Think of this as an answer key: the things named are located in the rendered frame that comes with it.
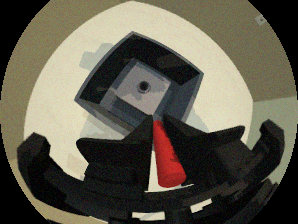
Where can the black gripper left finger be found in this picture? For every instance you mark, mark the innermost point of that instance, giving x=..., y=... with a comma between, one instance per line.
x=135, y=150

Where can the red peg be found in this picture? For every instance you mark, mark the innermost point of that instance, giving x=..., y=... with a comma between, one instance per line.
x=170, y=172

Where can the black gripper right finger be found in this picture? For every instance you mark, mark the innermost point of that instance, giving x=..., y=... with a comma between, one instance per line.
x=193, y=147

